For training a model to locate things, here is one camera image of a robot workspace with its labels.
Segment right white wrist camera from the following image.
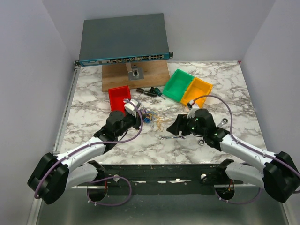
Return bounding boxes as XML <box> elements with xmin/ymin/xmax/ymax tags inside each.
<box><xmin>187</xmin><ymin>100</ymin><xmax>200</xmax><ymax>119</ymax></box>

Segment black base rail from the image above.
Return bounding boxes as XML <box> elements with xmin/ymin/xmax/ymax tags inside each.
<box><xmin>85</xmin><ymin>161</ymin><xmax>235</xmax><ymax>199</ymax></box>

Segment wooden board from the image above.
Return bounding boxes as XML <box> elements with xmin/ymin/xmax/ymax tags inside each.
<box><xmin>102</xmin><ymin>60</ymin><xmax>170</xmax><ymax>92</ymax></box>

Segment blue purple wires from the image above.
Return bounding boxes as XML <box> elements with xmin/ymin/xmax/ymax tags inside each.
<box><xmin>139</xmin><ymin>107</ymin><xmax>158</xmax><ymax>125</ymax></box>

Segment red plastic bin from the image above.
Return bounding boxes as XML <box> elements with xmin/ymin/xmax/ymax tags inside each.
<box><xmin>108</xmin><ymin>86</ymin><xmax>131</xmax><ymax>113</ymax></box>

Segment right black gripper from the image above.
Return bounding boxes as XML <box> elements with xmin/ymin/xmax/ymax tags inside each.
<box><xmin>167</xmin><ymin>113</ymin><xmax>206</xmax><ymax>136</ymax></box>

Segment green plastic bin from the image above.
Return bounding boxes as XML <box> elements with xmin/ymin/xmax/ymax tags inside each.
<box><xmin>163</xmin><ymin>69</ymin><xmax>195</xmax><ymax>102</ymax></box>

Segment small open-end wrench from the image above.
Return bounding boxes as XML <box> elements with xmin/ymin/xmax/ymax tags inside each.
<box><xmin>158</xmin><ymin>135</ymin><xmax>186</xmax><ymax>140</ymax></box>

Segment black cylindrical bit holder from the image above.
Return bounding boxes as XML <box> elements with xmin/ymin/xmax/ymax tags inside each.
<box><xmin>144</xmin><ymin>91</ymin><xmax>157</xmax><ymax>98</ymax></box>

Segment grey network switch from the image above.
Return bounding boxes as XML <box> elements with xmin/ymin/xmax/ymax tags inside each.
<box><xmin>75</xmin><ymin>13</ymin><xmax>173</xmax><ymax>67</ymax></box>

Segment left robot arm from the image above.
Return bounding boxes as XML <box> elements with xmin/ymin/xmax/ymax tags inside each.
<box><xmin>27</xmin><ymin>111</ymin><xmax>143</xmax><ymax>204</ymax></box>

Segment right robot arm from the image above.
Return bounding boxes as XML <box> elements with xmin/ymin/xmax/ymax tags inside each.
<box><xmin>167</xmin><ymin>109</ymin><xmax>300</xmax><ymax>203</ymax></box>

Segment grey metal bracket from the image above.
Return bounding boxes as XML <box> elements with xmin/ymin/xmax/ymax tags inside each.
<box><xmin>125</xmin><ymin>63</ymin><xmax>144</xmax><ymax>81</ymax></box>

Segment ratchet wrench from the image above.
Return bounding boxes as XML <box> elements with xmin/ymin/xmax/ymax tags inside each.
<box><xmin>197</xmin><ymin>118</ymin><xmax>228</xmax><ymax>146</ymax></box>

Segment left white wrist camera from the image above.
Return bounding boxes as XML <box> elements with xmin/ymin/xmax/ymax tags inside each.
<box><xmin>123</xmin><ymin>99</ymin><xmax>141</xmax><ymax>117</ymax></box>

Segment green handled screwdriver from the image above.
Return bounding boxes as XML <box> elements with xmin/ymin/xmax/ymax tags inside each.
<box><xmin>150</xmin><ymin>87</ymin><xmax>165</xmax><ymax>100</ymax></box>

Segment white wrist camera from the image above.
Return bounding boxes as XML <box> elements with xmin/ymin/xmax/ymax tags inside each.
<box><xmin>187</xmin><ymin>100</ymin><xmax>200</xmax><ymax>119</ymax></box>
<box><xmin>123</xmin><ymin>99</ymin><xmax>141</xmax><ymax>117</ymax></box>

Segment yellow plastic bin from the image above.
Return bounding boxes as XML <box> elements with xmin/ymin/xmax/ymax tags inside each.
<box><xmin>180</xmin><ymin>77</ymin><xmax>213</xmax><ymax>105</ymax></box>

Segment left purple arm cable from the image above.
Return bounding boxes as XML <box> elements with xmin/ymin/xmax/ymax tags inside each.
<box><xmin>34</xmin><ymin>98</ymin><xmax>143</xmax><ymax>199</ymax></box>

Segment black metal socket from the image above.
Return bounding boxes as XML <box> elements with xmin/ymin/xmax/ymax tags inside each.
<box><xmin>136</xmin><ymin>88</ymin><xmax>144</xmax><ymax>93</ymax></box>

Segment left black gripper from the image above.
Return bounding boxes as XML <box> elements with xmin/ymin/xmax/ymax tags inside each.
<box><xmin>116</xmin><ymin>110</ymin><xmax>147</xmax><ymax>138</ymax></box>

